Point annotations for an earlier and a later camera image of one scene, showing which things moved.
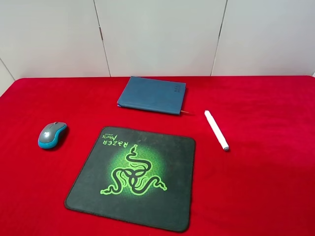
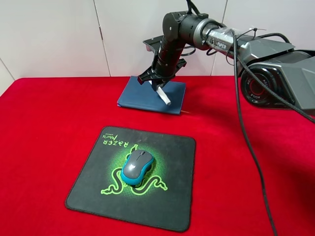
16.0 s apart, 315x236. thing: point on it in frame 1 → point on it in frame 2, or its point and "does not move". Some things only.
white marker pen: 217,130 → 164,96
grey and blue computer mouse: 48,132 → 135,165
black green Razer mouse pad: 137,177 does not move
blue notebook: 154,95 does not move
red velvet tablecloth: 264,185 does not move
